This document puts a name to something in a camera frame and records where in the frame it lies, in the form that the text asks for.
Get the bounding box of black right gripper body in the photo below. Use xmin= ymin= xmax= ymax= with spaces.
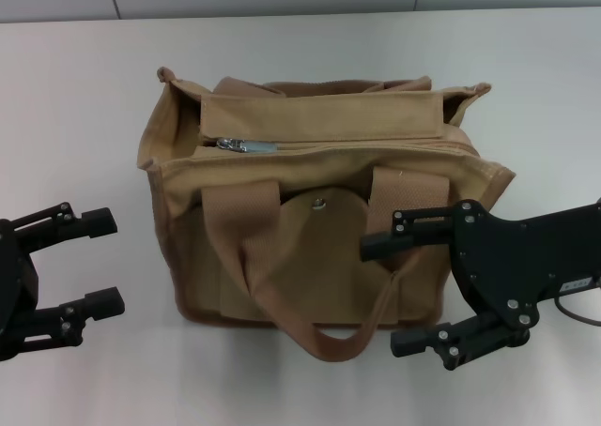
xmin=449 ymin=198 xmax=601 ymax=329

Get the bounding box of silver zipper pull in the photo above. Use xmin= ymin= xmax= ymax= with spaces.
xmin=215 ymin=136 xmax=278 ymax=156

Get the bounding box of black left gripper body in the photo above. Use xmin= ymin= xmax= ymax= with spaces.
xmin=0 ymin=217 xmax=39 ymax=362

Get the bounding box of right gripper cable with plug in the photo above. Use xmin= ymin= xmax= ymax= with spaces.
xmin=555 ymin=278 xmax=601 ymax=329

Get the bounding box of khaki canvas food bag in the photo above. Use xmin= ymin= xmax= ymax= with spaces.
xmin=135 ymin=67 xmax=517 ymax=364

